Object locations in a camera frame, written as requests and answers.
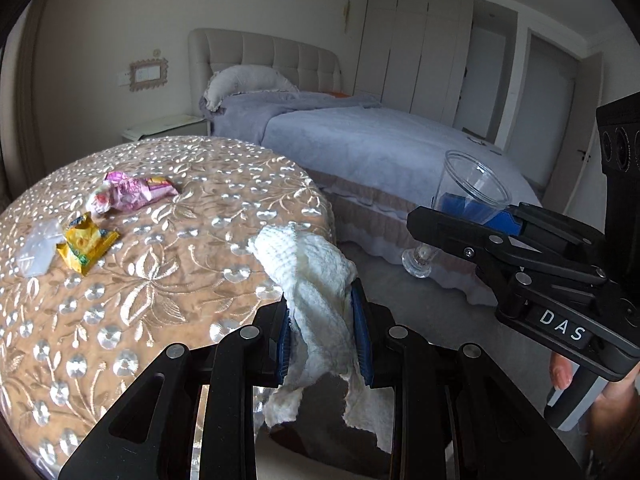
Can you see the framed wall switch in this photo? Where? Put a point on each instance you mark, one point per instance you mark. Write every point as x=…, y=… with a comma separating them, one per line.
x=148, y=74

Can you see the lavender bed blanket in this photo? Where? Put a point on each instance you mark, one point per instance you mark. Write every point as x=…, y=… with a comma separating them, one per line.
x=372, y=163

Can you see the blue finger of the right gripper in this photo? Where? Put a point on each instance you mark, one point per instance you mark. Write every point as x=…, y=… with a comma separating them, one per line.
x=460, y=242
x=546, y=228

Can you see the beige tufted headboard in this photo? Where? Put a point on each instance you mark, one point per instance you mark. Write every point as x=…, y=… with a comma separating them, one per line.
x=211, y=50

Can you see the white nightstand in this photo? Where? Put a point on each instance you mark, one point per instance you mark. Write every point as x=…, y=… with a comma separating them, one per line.
x=175, y=125

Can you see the clear plastic cup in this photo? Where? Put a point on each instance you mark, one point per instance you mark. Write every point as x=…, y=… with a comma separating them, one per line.
x=470, y=190

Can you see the white bed pillow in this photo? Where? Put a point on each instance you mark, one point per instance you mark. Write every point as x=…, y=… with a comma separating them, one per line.
x=242, y=79

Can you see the clear plastic container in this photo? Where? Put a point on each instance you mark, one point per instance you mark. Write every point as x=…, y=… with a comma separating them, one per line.
x=39, y=248

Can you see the beige wardrobe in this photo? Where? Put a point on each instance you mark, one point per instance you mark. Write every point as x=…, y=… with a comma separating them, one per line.
x=446, y=60

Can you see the white paper towel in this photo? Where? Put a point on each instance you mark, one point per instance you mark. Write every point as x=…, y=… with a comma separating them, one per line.
x=316, y=281

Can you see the pink snack wrapper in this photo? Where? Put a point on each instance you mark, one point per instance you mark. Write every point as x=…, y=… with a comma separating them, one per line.
x=121, y=192

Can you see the yellow snack bag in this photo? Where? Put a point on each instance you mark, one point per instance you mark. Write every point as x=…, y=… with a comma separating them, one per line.
x=84, y=243

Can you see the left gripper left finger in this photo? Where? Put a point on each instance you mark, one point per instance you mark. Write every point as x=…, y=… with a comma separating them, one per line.
x=148, y=432

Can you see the right hand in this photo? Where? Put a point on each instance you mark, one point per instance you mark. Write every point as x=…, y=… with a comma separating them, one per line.
x=613, y=428

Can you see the beige room door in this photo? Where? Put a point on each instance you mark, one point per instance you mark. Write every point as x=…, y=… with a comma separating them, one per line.
x=556, y=121

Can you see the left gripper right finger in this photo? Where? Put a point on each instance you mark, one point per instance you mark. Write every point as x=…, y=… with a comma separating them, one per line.
x=452, y=398

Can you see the embroidered round tablecloth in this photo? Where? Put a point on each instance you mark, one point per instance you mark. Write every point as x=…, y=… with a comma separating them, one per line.
x=180, y=271

